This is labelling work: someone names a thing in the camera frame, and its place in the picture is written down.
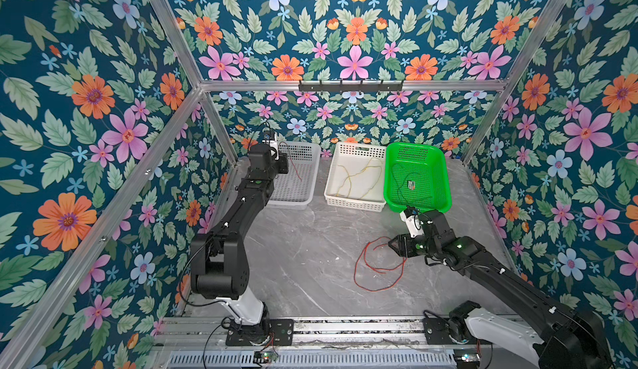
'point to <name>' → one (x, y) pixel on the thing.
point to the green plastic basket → (415, 174)
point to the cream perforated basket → (356, 177)
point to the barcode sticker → (411, 184)
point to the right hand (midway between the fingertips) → (398, 237)
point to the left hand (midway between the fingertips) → (282, 148)
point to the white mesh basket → (296, 189)
